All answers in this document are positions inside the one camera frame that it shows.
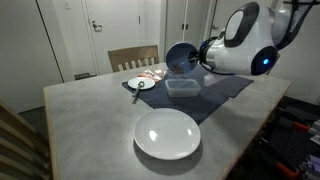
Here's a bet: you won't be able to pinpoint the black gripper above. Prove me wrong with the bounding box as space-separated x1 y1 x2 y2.
188 42 211 69

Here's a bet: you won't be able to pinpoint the light blue bowl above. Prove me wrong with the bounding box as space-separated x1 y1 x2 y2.
165 42 193 74

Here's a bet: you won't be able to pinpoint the brown cookie pieces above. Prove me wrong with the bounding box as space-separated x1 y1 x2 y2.
171 65 184 74

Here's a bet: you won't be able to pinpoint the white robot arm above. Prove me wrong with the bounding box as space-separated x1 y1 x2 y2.
188 0 319 76

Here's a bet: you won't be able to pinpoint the clear plastic lunch box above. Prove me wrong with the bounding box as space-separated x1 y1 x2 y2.
165 79 201 97

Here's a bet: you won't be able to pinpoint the white closet double door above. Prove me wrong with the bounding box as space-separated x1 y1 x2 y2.
164 0 210 53

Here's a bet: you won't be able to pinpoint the dark blue placemat right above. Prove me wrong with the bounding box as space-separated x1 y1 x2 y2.
121 71 230 126

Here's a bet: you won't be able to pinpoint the metal spoon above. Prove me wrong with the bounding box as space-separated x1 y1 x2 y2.
132 81 145 104

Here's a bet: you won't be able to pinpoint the small white saucer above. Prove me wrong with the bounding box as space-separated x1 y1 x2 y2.
128 77 155 90

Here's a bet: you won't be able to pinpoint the wooden chair by door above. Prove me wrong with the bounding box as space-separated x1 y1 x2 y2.
108 45 159 72

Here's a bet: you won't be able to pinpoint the large white plate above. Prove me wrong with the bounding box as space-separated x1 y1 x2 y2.
133 108 201 160

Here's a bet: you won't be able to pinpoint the wooden chair foreground left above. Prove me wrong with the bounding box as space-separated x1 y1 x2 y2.
0 101 52 180

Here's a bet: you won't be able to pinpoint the white door with handle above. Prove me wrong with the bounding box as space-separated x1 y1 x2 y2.
81 0 161 76

